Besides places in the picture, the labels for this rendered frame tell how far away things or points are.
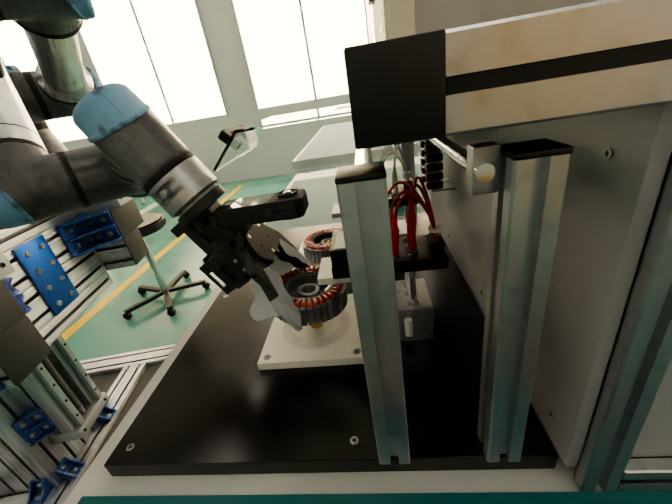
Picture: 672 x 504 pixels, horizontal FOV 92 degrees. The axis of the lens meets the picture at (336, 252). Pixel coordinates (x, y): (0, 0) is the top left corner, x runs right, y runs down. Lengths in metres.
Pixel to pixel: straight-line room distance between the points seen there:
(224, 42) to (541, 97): 5.33
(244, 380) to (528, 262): 0.38
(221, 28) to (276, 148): 1.66
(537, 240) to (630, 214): 0.05
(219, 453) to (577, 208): 0.41
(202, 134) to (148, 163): 5.26
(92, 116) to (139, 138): 0.05
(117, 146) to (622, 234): 0.46
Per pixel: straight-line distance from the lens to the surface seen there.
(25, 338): 0.85
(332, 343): 0.48
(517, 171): 0.21
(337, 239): 0.43
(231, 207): 0.43
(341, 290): 0.46
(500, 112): 0.19
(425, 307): 0.45
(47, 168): 0.54
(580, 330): 0.31
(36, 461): 1.31
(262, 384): 0.47
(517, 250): 0.23
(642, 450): 0.42
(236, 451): 0.43
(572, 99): 0.20
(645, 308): 0.28
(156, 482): 0.48
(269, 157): 5.40
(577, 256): 0.30
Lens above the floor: 1.10
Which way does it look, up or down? 26 degrees down
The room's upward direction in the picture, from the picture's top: 10 degrees counter-clockwise
